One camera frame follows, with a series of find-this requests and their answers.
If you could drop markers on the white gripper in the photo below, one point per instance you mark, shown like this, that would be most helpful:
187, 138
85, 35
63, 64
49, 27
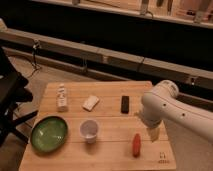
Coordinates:
153, 133

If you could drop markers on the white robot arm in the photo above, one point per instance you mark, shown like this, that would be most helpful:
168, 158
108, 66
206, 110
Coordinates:
161, 102

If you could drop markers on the white sponge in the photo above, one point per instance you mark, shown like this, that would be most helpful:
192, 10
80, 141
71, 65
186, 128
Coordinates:
90, 102

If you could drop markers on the black rectangular block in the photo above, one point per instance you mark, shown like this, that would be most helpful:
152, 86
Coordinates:
125, 104

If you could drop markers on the white plastic cup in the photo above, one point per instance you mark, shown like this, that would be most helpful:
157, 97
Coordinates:
89, 130

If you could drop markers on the white plastic bottle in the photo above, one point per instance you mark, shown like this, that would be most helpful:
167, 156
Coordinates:
62, 102

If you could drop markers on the green plate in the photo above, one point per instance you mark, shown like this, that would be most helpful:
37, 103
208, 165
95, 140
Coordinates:
49, 134

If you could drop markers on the black tripod stand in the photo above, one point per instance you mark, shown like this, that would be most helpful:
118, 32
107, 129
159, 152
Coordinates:
35, 65

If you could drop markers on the black chair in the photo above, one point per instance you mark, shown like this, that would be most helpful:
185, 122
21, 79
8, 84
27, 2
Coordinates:
12, 91

